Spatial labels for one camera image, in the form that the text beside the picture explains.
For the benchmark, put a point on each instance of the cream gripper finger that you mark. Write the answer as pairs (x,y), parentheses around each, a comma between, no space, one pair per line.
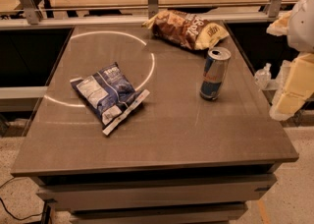
(296,86)
(280,26)

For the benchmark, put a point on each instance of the brown chip bag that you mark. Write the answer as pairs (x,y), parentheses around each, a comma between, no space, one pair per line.
(186,30)

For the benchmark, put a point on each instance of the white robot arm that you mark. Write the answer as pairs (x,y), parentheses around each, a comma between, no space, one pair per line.
(298,26)

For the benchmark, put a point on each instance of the blue chip bag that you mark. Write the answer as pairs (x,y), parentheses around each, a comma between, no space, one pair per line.
(110,95)

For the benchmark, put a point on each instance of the left clear sanitizer bottle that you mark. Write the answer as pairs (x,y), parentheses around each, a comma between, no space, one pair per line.
(263,76)

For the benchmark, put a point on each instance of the Red Bull can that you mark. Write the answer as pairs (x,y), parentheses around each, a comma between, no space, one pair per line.
(215,69)

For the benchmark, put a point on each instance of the grey table with drawers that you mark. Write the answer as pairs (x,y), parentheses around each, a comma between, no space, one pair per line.
(176,159)

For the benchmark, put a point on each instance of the metal railing frame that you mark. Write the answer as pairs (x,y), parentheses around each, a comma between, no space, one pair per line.
(144,8)

